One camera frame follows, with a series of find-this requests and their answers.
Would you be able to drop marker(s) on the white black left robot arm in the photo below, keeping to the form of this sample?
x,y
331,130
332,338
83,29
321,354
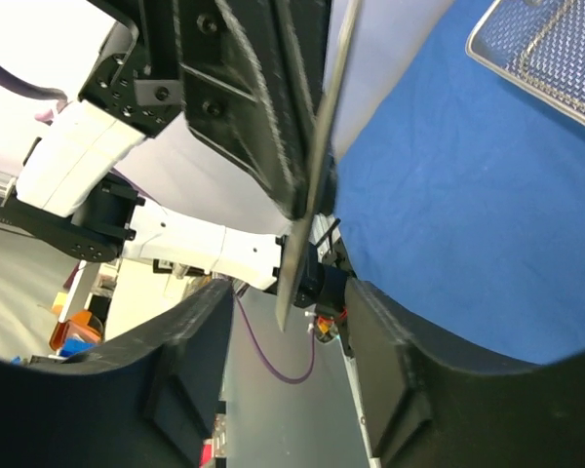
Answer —
x,y
67,196

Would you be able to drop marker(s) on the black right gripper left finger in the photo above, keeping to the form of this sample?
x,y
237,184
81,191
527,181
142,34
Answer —
x,y
146,398

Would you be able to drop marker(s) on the steel thin tweezers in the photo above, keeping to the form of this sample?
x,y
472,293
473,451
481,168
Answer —
x,y
318,170

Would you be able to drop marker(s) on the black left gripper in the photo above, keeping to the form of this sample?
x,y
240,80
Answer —
x,y
248,75

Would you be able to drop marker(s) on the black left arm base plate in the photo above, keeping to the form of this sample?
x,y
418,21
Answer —
x,y
331,313

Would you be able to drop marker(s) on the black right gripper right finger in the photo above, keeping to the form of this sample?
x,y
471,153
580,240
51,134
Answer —
x,y
434,399

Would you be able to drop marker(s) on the aluminium front frame rail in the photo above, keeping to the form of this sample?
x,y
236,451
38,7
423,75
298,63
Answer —
x,y
290,402

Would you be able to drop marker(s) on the blue surgical drape cloth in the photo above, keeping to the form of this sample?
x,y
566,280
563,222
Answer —
x,y
463,199

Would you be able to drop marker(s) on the steel mesh instrument tray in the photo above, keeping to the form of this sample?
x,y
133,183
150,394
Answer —
x,y
539,46

